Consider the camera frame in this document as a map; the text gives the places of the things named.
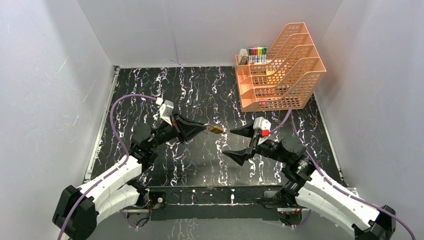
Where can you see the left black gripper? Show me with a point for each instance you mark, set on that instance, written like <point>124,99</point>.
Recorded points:
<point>178,129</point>

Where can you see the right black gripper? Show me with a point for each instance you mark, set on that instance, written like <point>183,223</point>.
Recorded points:
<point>240,155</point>

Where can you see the large brass padlock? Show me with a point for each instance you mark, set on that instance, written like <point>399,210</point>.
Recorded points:
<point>214,129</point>

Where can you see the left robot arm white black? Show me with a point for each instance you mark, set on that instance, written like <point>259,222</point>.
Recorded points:
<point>77,224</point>

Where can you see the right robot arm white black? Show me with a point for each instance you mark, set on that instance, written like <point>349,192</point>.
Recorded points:
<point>309,187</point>

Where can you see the grey eraser box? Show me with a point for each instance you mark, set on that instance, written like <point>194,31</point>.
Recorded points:
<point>243,57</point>

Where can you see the orange plastic file organizer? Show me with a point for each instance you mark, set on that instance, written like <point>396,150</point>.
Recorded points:
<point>288,79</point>

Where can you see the coloured marker pen set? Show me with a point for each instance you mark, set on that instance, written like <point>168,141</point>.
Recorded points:
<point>257,55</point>

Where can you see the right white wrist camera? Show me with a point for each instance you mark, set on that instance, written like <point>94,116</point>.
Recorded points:
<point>261,127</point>

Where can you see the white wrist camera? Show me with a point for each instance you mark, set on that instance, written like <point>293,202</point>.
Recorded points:
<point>261,127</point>
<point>166,108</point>

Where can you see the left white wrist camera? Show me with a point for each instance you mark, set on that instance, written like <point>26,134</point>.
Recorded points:
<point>166,108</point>

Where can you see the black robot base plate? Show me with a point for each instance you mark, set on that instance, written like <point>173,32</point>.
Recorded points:
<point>263,202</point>

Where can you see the aluminium front rail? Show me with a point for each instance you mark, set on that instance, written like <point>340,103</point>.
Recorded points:
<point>131,199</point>

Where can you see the aluminium rail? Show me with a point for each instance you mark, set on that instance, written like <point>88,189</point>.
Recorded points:
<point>131,199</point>
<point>91,163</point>

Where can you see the aluminium left side rail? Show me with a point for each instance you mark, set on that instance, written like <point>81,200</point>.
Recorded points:
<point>91,163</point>

